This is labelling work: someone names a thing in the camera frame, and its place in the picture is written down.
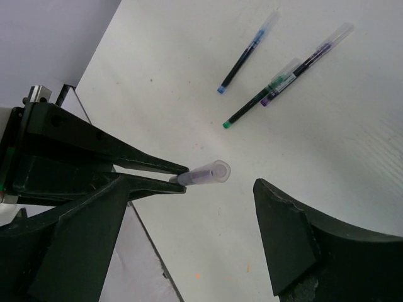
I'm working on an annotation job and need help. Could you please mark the dark green pen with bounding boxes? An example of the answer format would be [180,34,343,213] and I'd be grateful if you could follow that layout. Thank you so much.
[223,58,301,129]

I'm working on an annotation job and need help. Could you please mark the grey pen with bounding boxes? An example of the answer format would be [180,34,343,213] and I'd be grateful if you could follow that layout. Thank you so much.
[169,160,231,186]

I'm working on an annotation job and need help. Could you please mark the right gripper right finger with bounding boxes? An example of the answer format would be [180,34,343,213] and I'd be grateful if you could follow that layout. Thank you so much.
[253,179,402,301]

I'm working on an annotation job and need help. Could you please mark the purple barcode pen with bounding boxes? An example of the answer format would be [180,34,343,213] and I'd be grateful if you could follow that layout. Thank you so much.
[261,23,354,106]

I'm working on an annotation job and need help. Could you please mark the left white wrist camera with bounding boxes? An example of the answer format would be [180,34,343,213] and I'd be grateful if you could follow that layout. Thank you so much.
[23,85,52,105]

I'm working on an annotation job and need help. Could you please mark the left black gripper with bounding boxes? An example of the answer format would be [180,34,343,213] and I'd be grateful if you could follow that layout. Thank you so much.
[1,103,189,206]

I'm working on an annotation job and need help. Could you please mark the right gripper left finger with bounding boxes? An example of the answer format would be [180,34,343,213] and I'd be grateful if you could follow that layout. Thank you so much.
[1,183,128,301]

